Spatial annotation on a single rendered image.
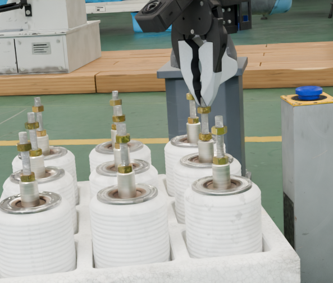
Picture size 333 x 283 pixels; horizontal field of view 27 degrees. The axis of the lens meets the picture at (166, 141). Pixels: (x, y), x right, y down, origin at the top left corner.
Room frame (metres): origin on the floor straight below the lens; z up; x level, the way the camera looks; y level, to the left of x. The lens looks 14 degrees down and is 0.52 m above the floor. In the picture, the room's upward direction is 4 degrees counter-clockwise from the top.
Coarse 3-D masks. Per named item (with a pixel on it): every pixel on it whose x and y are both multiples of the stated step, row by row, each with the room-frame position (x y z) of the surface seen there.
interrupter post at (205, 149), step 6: (198, 144) 0.95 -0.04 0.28; (204, 144) 0.94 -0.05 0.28; (210, 144) 0.95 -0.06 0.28; (198, 150) 0.95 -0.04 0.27; (204, 150) 0.94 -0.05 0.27; (210, 150) 0.95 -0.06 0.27; (204, 156) 0.94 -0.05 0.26; (210, 156) 0.94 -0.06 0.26; (204, 162) 0.94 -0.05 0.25; (210, 162) 0.94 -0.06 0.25
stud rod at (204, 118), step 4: (200, 100) 0.95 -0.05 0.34; (200, 104) 0.95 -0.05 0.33; (204, 104) 0.95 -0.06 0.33; (204, 116) 0.95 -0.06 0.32; (204, 120) 0.95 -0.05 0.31; (204, 124) 0.95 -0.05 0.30; (204, 128) 0.95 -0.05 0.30; (204, 132) 0.95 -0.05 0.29; (208, 132) 0.95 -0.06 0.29; (204, 140) 0.95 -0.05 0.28; (208, 140) 0.95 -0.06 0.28
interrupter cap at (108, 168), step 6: (108, 162) 0.97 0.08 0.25; (114, 162) 0.97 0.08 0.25; (132, 162) 0.96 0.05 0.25; (138, 162) 0.96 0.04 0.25; (144, 162) 0.96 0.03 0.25; (96, 168) 0.94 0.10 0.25; (102, 168) 0.94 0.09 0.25; (108, 168) 0.94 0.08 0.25; (114, 168) 0.95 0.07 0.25; (138, 168) 0.93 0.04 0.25; (144, 168) 0.92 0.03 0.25; (102, 174) 0.92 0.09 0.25; (108, 174) 0.91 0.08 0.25; (114, 174) 0.91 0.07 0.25
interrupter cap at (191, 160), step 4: (184, 156) 0.97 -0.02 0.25; (188, 156) 0.98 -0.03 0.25; (192, 156) 0.97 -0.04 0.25; (196, 156) 0.97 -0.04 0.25; (228, 156) 0.96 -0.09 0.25; (180, 160) 0.95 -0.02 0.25; (184, 160) 0.96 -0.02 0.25; (188, 160) 0.95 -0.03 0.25; (192, 160) 0.96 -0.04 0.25; (196, 160) 0.96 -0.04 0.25; (232, 160) 0.94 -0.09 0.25; (184, 164) 0.93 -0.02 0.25; (188, 164) 0.93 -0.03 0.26; (192, 164) 0.93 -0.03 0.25; (196, 164) 0.93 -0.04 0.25; (200, 164) 0.93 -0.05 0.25; (204, 164) 0.93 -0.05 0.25; (208, 164) 0.93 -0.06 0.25; (200, 168) 0.92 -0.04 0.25
